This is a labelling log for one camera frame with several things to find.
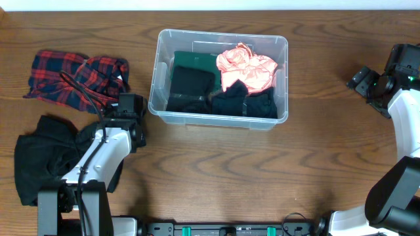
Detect black garment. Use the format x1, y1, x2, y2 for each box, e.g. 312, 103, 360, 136
14, 115, 125, 207
166, 66, 215, 114

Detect navy garment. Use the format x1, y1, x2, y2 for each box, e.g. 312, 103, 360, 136
211, 80, 278, 119

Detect red navy plaid shirt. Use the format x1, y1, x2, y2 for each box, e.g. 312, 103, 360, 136
24, 50, 129, 113

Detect clear plastic storage bin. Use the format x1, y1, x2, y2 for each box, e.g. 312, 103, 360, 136
148, 29, 289, 130

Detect pink garment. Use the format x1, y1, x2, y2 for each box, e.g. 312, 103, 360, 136
216, 43, 278, 94

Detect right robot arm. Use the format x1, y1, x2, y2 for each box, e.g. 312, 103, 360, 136
313, 44, 419, 235

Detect black mounting rail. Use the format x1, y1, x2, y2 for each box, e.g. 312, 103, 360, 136
111, 222, 316, 236

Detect dark green garment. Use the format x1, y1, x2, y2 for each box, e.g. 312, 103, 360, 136
173, 51, 221, 94

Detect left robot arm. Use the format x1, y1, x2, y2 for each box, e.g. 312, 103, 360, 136
37, 93, 147, 235

